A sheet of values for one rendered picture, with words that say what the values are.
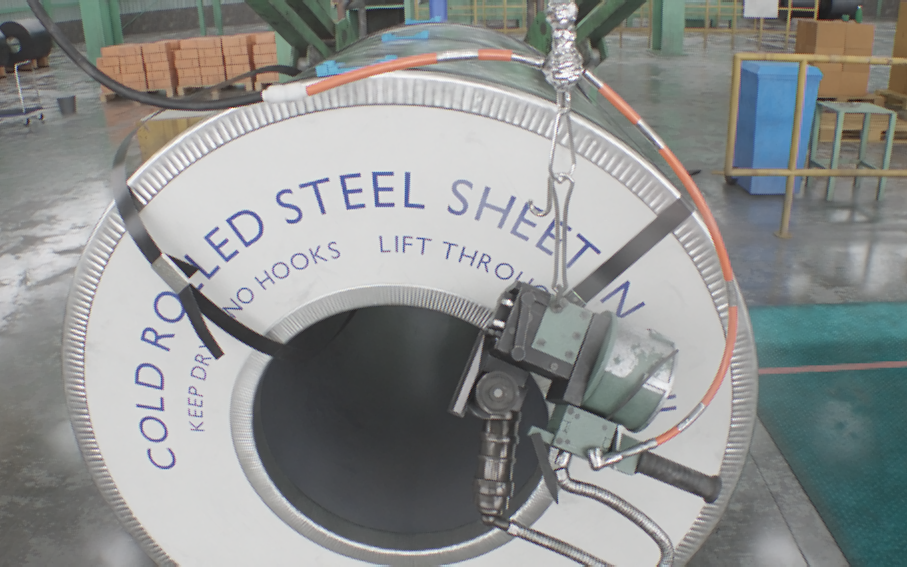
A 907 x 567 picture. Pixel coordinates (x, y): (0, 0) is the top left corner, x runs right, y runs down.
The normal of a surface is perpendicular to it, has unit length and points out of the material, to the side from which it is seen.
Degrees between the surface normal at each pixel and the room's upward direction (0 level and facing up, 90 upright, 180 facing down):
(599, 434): 58
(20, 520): 0
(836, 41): 90
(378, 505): 16
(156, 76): 90
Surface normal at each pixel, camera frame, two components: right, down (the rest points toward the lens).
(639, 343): 0.29, -0.54
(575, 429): 0.14, -0.16
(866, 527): -0.04, -0.92
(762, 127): -0.04, 0.44
